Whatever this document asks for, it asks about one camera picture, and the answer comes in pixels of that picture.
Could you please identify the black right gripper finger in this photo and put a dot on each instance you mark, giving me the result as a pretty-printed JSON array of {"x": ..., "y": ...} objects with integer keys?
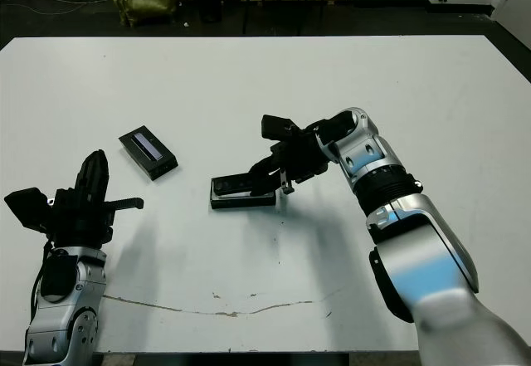
[
  {"x": 265, "y": 166},
  {"x": 267, "y": 183}
]

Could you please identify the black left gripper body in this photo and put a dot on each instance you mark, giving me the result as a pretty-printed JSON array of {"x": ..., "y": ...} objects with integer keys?
[{"x": 83, "y": 225}]

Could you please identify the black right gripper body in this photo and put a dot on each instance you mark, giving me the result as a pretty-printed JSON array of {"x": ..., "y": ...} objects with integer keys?
[{"x": 303, "y": 154}]

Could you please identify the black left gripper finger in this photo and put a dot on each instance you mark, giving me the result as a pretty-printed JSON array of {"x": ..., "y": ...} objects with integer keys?
[
  {"x": 85, "y": 179},
  {"x": 101, "y": 179}
]

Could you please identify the black box lid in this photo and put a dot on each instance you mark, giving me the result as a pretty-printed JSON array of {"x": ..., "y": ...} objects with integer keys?
[{"x": 155, "y": 154}]

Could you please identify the black box base white insert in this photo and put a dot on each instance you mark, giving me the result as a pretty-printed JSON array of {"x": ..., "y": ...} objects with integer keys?
[{"x": 240, "y": 203}]

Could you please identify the black waste bin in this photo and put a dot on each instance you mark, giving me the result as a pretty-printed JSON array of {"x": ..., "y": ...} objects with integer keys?
[{"x": 207, "y": 1}]

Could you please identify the white door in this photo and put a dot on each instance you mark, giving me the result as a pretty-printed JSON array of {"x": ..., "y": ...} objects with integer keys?
[{"x": 518, "y": 5}]

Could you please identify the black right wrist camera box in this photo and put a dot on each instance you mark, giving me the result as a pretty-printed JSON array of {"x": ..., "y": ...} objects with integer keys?
[{"x": 276, "y": 127}]

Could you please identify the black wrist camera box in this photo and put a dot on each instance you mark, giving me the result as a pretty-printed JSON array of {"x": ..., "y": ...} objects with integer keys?
[
  {"x": 276, "y": 127},
  {"x": 27, "y": 208}
]

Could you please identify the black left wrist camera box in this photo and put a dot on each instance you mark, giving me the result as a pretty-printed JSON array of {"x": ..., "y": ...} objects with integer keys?
[{"x": 27, "y": 208}]

